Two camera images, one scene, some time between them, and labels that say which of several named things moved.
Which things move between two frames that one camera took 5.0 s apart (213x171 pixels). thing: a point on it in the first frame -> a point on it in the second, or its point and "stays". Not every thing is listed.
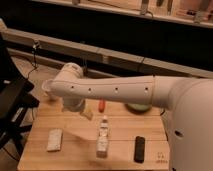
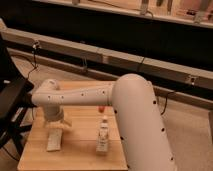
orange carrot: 101,105 stays
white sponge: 54,140 stays
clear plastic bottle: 102,149 stays
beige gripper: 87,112 -> 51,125
